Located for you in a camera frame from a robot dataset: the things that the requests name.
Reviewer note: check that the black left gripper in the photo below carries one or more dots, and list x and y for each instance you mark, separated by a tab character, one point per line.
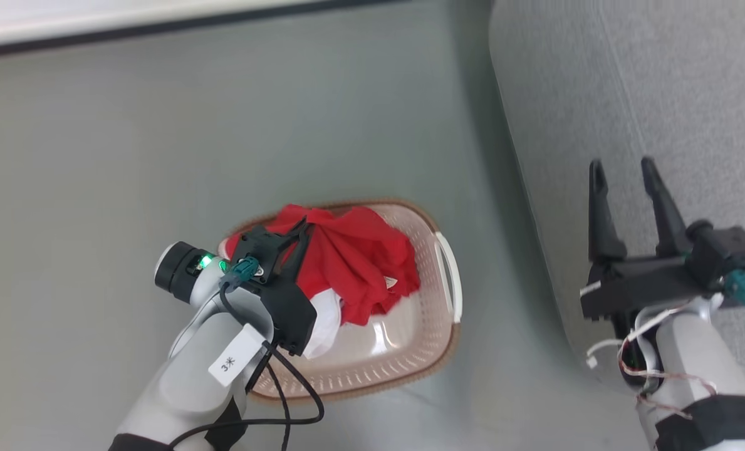
291	316

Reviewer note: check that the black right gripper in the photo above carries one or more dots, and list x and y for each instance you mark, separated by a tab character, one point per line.
648	285

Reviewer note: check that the red and white clothing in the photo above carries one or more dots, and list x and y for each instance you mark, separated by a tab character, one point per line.
359	263

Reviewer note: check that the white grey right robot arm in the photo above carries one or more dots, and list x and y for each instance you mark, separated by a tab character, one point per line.
698	376

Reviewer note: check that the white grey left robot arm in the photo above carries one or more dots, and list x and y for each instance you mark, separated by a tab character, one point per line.
184	382

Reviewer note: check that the beige plastic laundry basket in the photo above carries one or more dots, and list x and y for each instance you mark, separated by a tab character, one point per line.
397	338

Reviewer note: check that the grey fabric sofa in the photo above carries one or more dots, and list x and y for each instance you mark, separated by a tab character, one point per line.
635	125

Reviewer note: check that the white paper label tag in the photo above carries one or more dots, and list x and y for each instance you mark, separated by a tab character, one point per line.
234	357

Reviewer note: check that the white and black baseboard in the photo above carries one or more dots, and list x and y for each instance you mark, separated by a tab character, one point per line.
159	25

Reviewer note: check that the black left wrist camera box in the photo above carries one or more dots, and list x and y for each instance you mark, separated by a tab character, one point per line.
256	244

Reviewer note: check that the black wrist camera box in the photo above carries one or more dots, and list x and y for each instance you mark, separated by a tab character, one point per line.
256	244
726	250

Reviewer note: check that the teal left camera connector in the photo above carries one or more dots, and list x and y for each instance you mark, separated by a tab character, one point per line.
240	271

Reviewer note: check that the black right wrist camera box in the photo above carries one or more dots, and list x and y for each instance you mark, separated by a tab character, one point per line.
726	250

